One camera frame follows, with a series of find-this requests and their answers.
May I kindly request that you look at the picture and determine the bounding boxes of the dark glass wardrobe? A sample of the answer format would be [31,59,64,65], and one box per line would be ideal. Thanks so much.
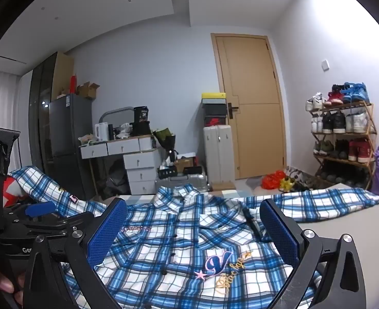
[29,51,75,168]

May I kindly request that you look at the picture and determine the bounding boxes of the white kettle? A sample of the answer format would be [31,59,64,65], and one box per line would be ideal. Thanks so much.
[95,122,109,142]

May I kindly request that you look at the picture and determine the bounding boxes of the red white cushion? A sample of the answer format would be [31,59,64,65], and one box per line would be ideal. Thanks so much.
[3,175,27,208]

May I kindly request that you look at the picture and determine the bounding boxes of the grey metal frame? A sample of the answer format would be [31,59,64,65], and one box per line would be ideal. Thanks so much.
[99,107,135,140]

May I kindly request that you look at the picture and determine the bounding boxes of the orange plastic bag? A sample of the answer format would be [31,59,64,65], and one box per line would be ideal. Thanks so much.
[262,171,286,190]

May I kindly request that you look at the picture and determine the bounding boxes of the open cardboard boxes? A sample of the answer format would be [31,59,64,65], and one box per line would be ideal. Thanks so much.
[76,81,100,100]

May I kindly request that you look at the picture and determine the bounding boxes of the white desk with drawers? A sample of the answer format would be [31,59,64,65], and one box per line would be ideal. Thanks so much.
[80,135,162,197]

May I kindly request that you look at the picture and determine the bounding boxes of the wooden door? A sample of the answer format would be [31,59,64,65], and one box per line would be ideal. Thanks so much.
[211,33,288,181]

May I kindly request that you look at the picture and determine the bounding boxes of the black box with red logo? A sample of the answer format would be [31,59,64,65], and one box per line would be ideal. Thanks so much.
[204,116,227,127]

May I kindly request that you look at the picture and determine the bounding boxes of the black shoe box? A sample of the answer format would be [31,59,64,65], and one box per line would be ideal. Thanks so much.
[202,99,227,117]

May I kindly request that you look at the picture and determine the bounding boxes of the black bag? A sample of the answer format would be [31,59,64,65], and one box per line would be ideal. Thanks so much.
[104,161,129,197]

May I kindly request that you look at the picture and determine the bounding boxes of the white curtain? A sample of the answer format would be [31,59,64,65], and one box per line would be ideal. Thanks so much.
[0,69,32,161]

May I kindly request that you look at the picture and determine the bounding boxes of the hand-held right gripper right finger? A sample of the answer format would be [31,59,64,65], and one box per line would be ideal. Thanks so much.
[259,199,370,309]

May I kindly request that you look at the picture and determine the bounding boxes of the silver suitcase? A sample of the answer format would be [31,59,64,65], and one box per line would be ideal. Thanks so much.
[155,174,209,194]

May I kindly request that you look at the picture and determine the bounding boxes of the blue plaid shirt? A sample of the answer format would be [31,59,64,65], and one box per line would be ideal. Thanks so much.
[8,166,379,309]

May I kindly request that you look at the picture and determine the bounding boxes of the white suitcase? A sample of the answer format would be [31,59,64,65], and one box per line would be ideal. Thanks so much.
[203,125,236,184]

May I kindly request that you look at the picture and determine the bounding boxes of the grey fridge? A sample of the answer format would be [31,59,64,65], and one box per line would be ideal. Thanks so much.
[49,94,95,200]

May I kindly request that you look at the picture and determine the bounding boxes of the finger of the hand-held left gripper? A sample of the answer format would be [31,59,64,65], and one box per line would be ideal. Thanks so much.
[25,201,95,232]

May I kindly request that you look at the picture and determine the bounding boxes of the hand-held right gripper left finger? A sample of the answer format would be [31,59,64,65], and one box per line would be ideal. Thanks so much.
[22,197,129,309]

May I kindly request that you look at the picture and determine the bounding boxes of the wooden shelf with clothes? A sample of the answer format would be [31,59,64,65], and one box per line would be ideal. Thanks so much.
[306,82,375,184]

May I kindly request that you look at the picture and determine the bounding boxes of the dark wrapped bouquet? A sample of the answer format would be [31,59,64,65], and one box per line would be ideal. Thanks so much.
[153,128,177,165]

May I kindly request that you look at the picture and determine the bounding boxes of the wooden shoe rack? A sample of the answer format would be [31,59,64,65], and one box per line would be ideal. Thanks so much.
[307,101,378,190]

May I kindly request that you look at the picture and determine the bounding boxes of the yellow plastic bag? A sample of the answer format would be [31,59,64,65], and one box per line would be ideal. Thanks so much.
[279,177,295,192]

